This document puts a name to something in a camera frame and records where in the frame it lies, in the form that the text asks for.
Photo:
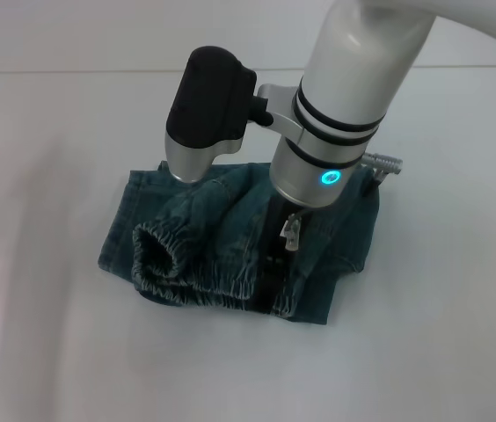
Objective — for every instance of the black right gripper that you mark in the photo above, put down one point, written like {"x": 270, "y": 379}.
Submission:
{"x": 276, "y": 228}

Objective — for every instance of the blue denim shorts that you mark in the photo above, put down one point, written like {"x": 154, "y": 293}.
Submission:
{"x": 213, "y": 211}

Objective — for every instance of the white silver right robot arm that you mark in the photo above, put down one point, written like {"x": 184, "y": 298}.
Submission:
{"x": 353, "y": 66}

